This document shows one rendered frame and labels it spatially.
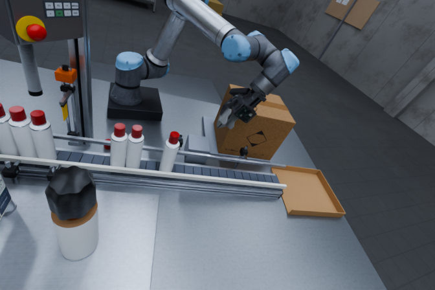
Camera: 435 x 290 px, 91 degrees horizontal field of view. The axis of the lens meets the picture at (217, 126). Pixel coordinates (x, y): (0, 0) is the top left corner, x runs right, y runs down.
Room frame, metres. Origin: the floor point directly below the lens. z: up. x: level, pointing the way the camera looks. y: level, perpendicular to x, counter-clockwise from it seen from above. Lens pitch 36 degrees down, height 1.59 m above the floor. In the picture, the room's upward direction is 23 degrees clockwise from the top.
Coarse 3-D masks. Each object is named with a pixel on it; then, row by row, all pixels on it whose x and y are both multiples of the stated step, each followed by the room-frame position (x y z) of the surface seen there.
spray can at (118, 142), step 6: (120, 126) 0.49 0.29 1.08; (114, 132) 0.47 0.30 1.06; (120, 132) 0.47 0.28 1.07; (114, 138) 0.47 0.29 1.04; (120, 138) 0.47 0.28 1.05; (126, 138) 0.49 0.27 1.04; (114, 144) 0.46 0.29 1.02; (120, 144) 0.47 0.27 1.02; (126, 144) 0.49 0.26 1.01; (114, 150) 0.46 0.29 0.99; (120, 150) 0.47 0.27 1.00; (114, 156) 0.46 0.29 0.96; (120, 156) 0.47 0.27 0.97; (114, 162) 0.46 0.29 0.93; (120, 162) 0.47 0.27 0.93
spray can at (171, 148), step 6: (174, 132) 0.56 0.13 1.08; (174, 138) 0.54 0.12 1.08; (168, 144) 0.53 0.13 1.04; (174, 144) 0.54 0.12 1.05; (168, 150) 0.53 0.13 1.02; (174, 150) 0.53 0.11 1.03; (162, 156) 0.54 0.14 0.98; (168, 156) 0.53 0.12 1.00; (174, 156) 0.54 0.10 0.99; (162, 162) 0.53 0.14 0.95; (168, 162) 0.53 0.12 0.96; (162, 168) 0.53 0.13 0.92; (168, 168) 0.53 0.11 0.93
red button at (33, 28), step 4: (32, 24) 0.42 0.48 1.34; (36, 24) 0.43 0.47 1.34; (28, 28) 0.41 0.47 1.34; (32, 28) 0.41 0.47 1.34; (36, 28) 0.42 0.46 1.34; (40, 28) 0.43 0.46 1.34; (44, 28) 0.44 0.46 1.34; (28, 32) 0.41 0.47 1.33; (32, 32) 0.41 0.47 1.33; (36, 32) 0.42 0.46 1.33; (40, 32) 0.43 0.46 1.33; (44, 32) 0.43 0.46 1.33; (28, 36) 0.41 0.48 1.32; (32, 36) 0.41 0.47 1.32; (36, 36) 0.42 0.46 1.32; (40, 36) 0.42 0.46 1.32; (44, 36) 0.43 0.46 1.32; (36, 40) 0.42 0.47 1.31; (40, 40) 0.43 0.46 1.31
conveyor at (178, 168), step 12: (60, 156) 0.43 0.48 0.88; (72, 156) 0.45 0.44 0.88; (84, 156) 0.47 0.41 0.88; (96, 156) 0.49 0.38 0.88; (108, 156) 0.51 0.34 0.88; (48, 168) 0.38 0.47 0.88; (60, 168) 0.39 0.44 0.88; (144, 168) 0.53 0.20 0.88; (156, 168) 0.55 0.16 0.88; (180, 168) 0.59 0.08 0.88; (192, 168) 0.62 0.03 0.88; (204, 168) 0.64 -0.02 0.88; (180, 180) 0.54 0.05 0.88; (192, 180) 0.56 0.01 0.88; (252, 180) 0.69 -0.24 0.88; (264, 180) 0.72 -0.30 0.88; (276, 180) 0.75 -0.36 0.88
